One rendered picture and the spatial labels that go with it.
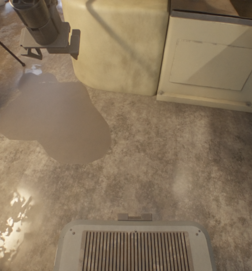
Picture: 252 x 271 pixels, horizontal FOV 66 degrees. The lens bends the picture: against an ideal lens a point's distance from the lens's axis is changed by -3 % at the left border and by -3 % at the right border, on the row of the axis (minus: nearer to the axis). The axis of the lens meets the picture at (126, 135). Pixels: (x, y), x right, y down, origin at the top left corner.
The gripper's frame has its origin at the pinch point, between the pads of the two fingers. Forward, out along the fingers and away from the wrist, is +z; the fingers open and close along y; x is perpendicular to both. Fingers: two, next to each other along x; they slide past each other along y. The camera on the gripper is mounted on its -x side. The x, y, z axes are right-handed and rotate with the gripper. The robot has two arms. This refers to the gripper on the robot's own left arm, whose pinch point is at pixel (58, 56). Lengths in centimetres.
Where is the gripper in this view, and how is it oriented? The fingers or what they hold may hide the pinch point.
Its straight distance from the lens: 59.8
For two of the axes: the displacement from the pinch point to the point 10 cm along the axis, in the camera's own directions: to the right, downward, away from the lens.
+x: -0.2, 9.9, -1.7
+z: -0.1, 1.7, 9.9
